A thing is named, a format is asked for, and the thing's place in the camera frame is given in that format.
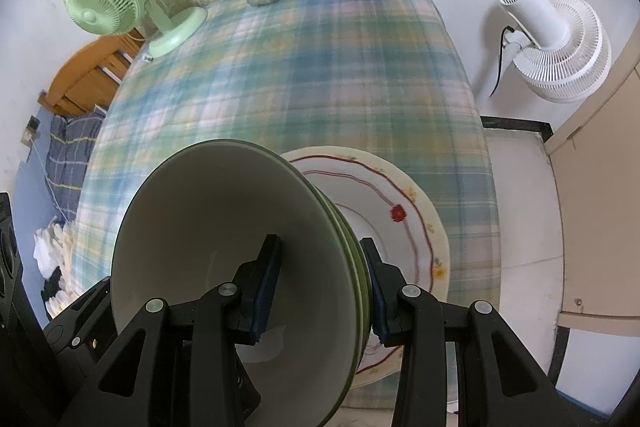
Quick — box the pastel plaid tablecloth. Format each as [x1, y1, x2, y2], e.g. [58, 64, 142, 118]
[70, 0, 502, 410]

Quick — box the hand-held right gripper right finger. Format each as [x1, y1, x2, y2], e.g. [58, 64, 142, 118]
[359, 237, 573, 427]

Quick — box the white lace cloth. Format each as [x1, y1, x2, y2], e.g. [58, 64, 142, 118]
[32, 217, 81, 313]

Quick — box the grey plaid pillow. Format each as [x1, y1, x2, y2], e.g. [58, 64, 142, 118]
[45, 112, 106, 192]

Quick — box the black power cable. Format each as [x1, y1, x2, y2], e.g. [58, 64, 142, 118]
[489, 24, 518, 98]

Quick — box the wooden headboard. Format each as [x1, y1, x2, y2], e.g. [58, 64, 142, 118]
[39, 34, 146, 116]

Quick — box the white floor fan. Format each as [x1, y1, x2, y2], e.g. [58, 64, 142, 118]
[497, 0, 613, 104]

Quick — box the scalloped yellow floral plate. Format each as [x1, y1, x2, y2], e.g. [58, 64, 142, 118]
[279, 146, 451, 390]

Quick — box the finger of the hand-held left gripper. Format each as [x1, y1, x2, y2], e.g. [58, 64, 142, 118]
[45, 278, 118, 385]

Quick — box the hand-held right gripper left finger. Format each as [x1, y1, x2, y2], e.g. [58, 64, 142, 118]
[59, 234, 283, 427]

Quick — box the black cloth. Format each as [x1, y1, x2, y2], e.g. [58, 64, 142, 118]
[41, 267, 68, 308]

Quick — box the small red-rimmed floral plate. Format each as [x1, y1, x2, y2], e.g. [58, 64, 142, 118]
[287, 147, 433, 373]

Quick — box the wall socket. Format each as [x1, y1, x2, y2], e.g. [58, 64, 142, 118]
[20, 117, 41, 145]

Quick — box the beige door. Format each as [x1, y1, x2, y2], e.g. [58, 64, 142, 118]
[544, 52, 640, 333]

